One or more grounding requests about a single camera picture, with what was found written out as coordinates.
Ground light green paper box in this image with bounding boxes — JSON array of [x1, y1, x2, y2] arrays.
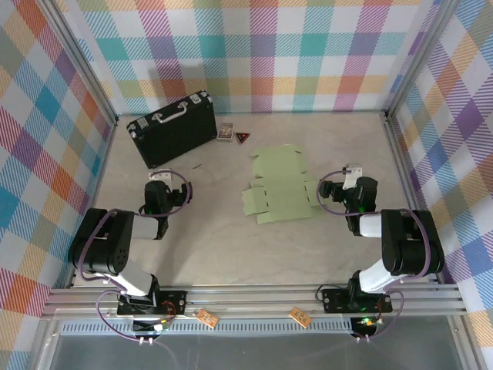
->
[[241, 144, 323, 224]]

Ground small playing card box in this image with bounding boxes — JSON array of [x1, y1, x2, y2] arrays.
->
[[216, 122, 236, 143]]

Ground small green controller board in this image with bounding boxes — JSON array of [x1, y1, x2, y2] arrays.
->
[[132, 318, 173, 333], [350, 316, 386, 333]]

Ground small orange circuit board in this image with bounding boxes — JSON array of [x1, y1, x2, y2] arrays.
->
[[195, 308, 219, 329], [289, 306, 311, 328]]

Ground grey metal panel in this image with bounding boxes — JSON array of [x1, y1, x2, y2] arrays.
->
[[32, 330, 485, 370]]

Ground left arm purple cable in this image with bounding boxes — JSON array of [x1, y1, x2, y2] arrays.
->
[[75, 169, 193, 344]]

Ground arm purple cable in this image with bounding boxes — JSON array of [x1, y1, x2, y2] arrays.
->
[[316, 169, 431, 342], [75, 169, 193, 344]]

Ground aluminium side rail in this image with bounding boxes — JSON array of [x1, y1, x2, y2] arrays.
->
[[383, 110, 440, 284]]

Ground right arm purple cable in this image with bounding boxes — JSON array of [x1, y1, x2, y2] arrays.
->
[[316, 169, 431, 342]]

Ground black briefcase with silver handle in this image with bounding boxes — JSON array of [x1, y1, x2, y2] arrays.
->
[[128, 90, 218, 170]]

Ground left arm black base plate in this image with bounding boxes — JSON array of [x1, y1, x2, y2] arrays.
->
[[116, 289, 189, 317]]

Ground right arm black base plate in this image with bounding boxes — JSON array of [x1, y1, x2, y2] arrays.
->
[[321, 287, 394, 314]]

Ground long aluminium frame rail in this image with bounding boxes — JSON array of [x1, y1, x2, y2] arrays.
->
[[42, 284, 469, 319]]

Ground aluminium corner post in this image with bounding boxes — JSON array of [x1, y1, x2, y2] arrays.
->
[[36, 0, 119, 128], [384, 0, 463, 119]]

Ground grey slotted cable duct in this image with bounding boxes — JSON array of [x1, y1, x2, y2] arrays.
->
[[61, 321, 354, 335]]

